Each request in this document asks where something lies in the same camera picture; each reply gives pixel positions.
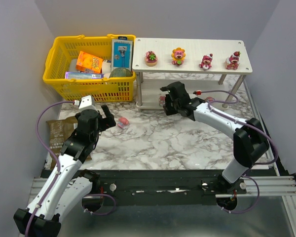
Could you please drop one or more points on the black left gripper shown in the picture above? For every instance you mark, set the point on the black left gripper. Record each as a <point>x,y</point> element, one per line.
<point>104,120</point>

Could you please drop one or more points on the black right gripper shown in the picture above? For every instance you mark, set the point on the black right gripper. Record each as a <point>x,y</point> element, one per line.
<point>170,103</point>

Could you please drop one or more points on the pink bear flower-wreath toy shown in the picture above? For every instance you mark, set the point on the pink bear flower-wreath toy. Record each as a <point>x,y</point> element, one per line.
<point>161,101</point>

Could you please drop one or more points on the pink bear cake toy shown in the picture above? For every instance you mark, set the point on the pink bear cake toy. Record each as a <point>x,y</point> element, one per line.
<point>151,59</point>

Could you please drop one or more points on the pink bear sunflower toy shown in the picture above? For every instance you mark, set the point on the pink bear sunflower toy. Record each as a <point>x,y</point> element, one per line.
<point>178,56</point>

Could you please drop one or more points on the pink bear white-hat toy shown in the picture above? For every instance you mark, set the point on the pink bear white-hat toy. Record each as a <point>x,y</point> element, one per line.
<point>206,62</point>

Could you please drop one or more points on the pink bear strawberry toy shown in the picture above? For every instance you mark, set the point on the pink bear strawberry toy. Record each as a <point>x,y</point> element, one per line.
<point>232,62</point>

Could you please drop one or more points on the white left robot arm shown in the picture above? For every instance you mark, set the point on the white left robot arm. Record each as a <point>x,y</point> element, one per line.
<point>43,217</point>

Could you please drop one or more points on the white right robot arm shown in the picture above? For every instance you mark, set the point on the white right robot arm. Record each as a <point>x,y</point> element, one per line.
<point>249,141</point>

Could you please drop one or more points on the white two-tier shelf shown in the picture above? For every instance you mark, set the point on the white two-tier shelf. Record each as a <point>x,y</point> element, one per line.
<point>211,82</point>

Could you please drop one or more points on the green melon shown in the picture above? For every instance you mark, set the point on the green melon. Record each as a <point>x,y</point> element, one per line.
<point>120,73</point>

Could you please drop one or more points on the white item in basket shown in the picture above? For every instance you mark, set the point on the white item in basket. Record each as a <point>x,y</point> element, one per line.
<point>106,67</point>

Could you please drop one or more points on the brown paper bag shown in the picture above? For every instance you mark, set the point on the brown paper bag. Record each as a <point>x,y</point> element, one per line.
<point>60,131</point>

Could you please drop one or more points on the purple flat box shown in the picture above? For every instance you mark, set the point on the purple flat box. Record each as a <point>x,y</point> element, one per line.
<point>74,75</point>

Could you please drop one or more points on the orange snack box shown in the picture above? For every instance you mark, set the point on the orange snack box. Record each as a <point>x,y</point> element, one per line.
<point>88,63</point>

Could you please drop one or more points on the blue razor package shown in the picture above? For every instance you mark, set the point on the blue razor package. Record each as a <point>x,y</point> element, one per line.
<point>121,55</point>

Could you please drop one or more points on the yellow plastic basket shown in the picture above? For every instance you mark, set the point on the yellow plastic basket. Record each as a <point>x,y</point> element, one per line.
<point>67,48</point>

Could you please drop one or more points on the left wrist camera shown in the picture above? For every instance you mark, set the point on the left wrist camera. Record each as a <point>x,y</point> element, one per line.
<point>86,103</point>

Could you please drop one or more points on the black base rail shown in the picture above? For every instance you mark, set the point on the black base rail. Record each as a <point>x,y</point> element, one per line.
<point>159,187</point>

